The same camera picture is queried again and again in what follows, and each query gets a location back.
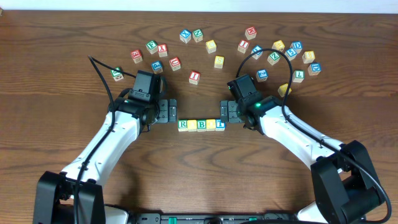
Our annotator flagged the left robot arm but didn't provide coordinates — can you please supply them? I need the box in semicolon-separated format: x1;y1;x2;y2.
33;71;177;223

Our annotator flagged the red Y letter block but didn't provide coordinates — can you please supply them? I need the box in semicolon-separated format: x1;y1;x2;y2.
157;44;168;57

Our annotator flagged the red G letter block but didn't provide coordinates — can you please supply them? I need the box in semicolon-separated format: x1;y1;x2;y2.
131;49;143;63

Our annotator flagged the right black cable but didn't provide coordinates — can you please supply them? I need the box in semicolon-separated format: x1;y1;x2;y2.
235;48;392;224

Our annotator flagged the blue S letter block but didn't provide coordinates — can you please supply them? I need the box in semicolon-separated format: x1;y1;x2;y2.
285;48;297;61

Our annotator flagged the yellow C letter block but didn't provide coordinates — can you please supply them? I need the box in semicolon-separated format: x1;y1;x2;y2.
205;40;217;54

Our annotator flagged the green R letter block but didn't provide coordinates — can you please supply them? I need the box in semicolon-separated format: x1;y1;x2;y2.
178;119;188;132

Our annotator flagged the red i block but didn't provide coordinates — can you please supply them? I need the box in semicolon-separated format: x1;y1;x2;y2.
238;40;249;54
188;71;201;85

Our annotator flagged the blue D block upper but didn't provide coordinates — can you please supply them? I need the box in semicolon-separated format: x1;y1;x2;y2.
290;41;303;54

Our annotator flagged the blue T letter block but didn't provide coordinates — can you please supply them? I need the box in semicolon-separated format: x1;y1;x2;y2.
216;119;226;131

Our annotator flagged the yellow 8 letter block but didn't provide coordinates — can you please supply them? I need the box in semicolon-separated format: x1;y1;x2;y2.
302;51;315;64

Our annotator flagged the green Z letter block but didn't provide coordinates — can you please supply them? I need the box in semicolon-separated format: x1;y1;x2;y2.
267;52;280;65

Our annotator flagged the yellow O letter block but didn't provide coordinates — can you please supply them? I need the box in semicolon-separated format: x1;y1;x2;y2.
206;119;216;131

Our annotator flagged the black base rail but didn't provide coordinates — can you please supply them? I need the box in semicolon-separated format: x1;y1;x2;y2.
102;203;299;224

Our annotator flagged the green F letter block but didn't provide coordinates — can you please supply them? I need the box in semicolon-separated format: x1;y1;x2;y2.
146;40;158;54

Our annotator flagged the blue P letter block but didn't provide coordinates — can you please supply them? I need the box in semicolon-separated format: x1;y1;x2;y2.
151;61;163;74

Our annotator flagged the red I block upper right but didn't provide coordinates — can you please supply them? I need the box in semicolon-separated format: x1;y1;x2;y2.
238;40;249;54

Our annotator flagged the blue L letter block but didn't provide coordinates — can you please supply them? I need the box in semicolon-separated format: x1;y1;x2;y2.
251;45;262;60

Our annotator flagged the red H letter block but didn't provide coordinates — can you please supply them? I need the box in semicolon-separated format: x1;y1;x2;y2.
245;26;257;40

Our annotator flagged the green J letter block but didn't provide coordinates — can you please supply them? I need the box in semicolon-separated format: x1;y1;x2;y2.
111;67;124;82

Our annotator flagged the red I block centre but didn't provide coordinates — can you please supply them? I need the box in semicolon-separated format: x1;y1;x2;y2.
188;71;201;85

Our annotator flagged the green B letter block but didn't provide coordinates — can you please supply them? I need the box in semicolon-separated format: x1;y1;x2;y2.
197;119;206;132

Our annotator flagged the blue X letter block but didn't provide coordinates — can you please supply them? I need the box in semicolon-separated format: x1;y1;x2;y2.
179;29;192;44

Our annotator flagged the green L letter block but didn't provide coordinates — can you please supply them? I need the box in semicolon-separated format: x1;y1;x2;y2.
292;70;305;83

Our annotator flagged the blue D block right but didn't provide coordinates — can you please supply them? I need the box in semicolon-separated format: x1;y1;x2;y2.
308;63;322;76

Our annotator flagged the blue d block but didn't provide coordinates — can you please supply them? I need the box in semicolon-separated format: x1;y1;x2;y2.
308;63;322;76
290;41;303;54

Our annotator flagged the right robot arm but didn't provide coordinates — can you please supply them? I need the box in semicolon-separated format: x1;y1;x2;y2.
220;75;387;223

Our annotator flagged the blue Z letter block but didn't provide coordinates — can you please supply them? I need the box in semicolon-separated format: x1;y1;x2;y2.
256;69;269;82

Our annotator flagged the red U block centre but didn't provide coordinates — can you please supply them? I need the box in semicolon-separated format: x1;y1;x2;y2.
169;57;181;71

